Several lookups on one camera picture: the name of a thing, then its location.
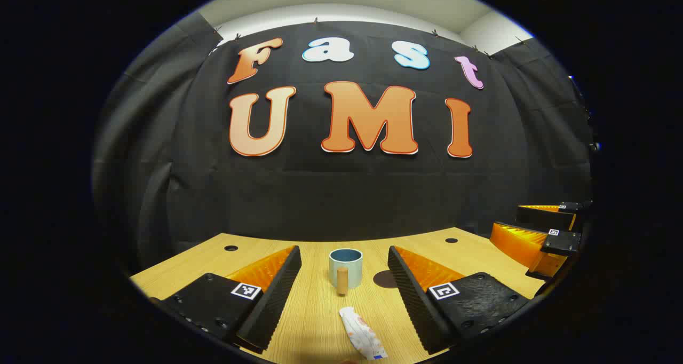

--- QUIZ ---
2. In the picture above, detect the black backdrop cloth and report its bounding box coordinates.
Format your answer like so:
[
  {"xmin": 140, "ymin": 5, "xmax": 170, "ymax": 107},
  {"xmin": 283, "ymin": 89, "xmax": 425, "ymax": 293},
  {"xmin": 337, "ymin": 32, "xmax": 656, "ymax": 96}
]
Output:
[{"xmin": 92, "ymin": 12, "xmax": 594, "ymax": 271}]

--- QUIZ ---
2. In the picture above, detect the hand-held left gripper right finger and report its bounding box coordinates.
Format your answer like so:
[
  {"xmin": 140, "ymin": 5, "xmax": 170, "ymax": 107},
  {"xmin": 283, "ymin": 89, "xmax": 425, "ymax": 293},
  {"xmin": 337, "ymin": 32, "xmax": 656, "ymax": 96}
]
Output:
[{"xmin": 387, "ymin": 245, "xmax": 530, "ymax": 355}]

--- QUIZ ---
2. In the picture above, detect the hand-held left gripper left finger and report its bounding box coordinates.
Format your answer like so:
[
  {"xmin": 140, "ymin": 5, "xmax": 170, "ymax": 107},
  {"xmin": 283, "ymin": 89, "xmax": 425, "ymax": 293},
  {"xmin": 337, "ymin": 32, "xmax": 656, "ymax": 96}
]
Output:
[{"xmin": 148, "ymin": 245, "xmax": 303, "ymax": 354}]

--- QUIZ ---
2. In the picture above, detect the white toothpaste tube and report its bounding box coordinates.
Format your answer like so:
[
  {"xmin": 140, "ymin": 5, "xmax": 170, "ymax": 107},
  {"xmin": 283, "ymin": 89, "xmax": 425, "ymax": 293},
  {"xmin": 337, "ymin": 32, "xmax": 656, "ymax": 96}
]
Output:
[{"xmin": 339, "ymin": 306, "xmax": 388, "ymax": 360}]

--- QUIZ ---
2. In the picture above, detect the wooden desktop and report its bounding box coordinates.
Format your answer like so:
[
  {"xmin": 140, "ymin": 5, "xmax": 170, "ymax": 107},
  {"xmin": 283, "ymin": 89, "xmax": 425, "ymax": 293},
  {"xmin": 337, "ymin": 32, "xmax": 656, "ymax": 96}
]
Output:
[{"xmin": 130, "ymin": 227, "xmax": 545, "ymax": 364}]

